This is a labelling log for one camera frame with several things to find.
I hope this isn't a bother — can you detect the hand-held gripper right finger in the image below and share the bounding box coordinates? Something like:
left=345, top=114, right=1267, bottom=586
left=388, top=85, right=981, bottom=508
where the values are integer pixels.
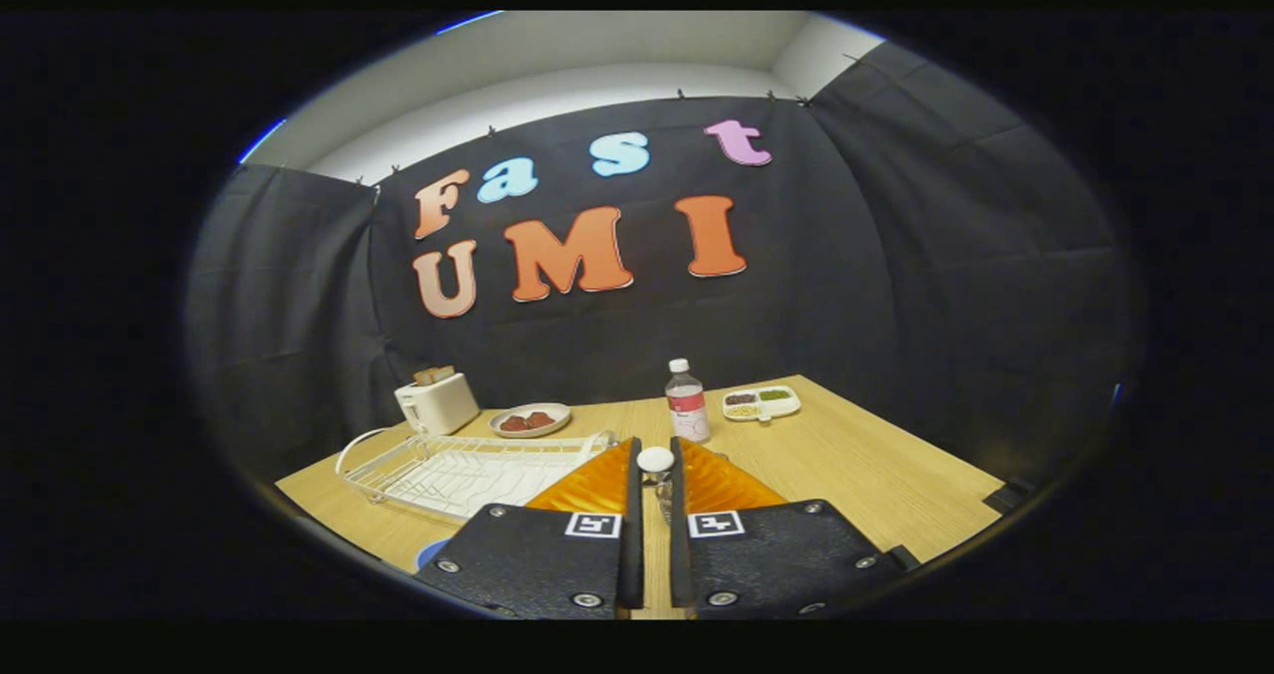
left=669, top=437, right=922, bottom=620

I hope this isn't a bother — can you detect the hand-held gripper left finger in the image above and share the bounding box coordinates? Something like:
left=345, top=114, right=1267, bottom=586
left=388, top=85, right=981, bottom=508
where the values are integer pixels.
left=413, top=437, right=646, bottom=620

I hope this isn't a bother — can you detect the white wire dish rack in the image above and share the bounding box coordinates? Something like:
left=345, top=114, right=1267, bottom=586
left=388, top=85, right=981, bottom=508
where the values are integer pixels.
left=335, top=427, right=618, bottom=521

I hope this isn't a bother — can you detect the beige round plate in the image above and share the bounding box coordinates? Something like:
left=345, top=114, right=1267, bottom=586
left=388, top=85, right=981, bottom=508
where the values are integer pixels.
left=489, top=402, right=572, bottom=439

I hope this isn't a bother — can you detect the white divided condiment dish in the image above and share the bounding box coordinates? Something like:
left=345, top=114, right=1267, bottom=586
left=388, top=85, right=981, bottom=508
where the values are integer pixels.
left=722, top=385, right=801, bottom=423

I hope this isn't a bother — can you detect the clear water bottle red label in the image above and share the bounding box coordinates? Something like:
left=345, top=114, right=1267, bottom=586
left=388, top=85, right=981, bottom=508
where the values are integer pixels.
left=665, top=358, right=712, bottom=444

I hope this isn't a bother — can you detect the white toaster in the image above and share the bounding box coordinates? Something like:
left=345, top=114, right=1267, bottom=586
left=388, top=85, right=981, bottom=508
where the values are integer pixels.
left=394, top=372, right=481, bottom=437

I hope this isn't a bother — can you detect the black table clamp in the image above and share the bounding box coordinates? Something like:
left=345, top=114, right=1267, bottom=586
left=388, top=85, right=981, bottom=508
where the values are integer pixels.
left=983, top=480, right=1036, bottom=514

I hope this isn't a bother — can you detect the black backdrop cloth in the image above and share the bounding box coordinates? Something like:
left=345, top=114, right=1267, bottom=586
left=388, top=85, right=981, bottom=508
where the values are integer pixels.
left=184, top=42, right=1136, bottom=486

